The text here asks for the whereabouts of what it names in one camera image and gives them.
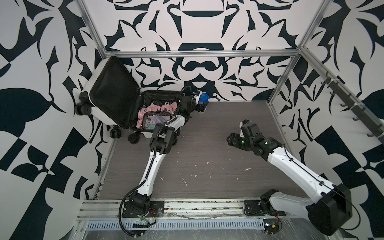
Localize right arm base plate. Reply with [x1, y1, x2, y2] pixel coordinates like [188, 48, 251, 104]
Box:
[244, 200, 286, 217]

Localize white suitcase black lining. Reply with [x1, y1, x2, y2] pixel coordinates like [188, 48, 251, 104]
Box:
[75, 57, 180, 145]

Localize clear bottle blue cap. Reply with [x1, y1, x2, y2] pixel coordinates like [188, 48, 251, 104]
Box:
[196, 93, 209, 113]

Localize black corrugated cable hose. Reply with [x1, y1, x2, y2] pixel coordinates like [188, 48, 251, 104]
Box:
[117, 182, 157, 238]

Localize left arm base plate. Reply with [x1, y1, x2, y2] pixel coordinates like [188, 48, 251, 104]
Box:
[122, 201, 165, 218]

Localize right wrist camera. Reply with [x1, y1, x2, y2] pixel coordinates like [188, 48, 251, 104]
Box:
[240, 120, 252, 129]

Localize pink patterned shorts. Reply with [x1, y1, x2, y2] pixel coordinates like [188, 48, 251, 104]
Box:
[136, 102, 178, 129]

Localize small green circuit board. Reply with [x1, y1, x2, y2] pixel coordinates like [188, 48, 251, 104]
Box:
[264, 218, 283, 235]

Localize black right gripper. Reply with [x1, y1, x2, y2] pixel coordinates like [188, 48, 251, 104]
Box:
[225, 131, 255, 152]

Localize black wall hook rack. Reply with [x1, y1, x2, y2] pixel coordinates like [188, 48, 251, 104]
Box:
[321, 72, 384, 145]

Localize clear toiletry pouch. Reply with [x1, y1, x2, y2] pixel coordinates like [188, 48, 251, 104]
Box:
[142, 112, 172, 130]

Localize aluminium frame rail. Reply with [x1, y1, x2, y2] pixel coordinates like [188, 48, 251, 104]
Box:
[105, 50, 298, 58]

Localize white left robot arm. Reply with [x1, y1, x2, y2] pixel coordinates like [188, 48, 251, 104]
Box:
[121, 86, 203, 218]

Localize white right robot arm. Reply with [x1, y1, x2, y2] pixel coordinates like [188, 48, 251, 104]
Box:
[227, 120, 353, 236]

